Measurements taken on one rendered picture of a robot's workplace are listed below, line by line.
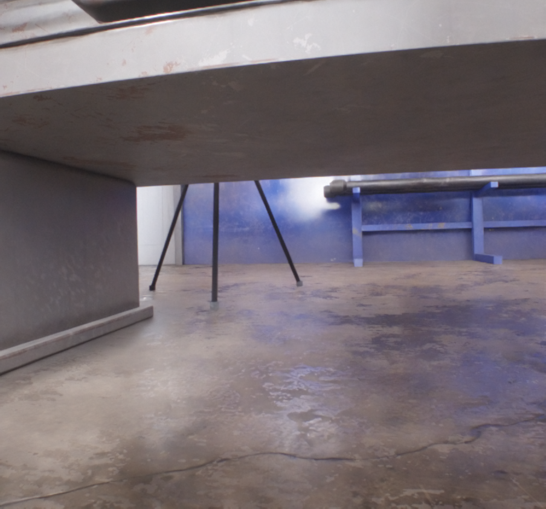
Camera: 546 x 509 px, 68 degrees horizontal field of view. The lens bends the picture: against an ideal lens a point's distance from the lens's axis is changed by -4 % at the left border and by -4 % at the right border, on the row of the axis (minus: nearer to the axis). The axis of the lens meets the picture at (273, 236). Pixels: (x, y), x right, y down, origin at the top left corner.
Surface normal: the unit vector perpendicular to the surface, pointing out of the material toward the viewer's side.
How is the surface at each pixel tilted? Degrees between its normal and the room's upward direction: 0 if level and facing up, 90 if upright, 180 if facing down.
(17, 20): 90
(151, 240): 90
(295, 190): 90
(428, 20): 90
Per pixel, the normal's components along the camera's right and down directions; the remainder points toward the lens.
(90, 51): -0.19, 0.00
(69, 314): 0.98, -0.03
